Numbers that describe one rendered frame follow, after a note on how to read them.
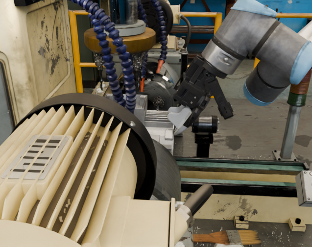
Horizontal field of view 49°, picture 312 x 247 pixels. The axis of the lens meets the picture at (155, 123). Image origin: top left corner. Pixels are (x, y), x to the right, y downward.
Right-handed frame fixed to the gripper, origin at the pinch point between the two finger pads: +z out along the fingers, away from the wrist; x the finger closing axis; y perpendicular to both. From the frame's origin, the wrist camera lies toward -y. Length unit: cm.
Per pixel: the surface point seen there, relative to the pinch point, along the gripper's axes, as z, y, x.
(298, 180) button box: -10.7, -25.2, 15.0
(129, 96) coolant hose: -8.3, 17.2, 15.0
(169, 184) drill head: -1.6, 2.9, 26.9
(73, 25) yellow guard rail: 62, 75, -228
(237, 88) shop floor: 57, -119, -327
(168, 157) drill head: -1.9, 3.8, 18.6
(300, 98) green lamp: -19, -38, -33
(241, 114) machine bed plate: 9, -42, -74
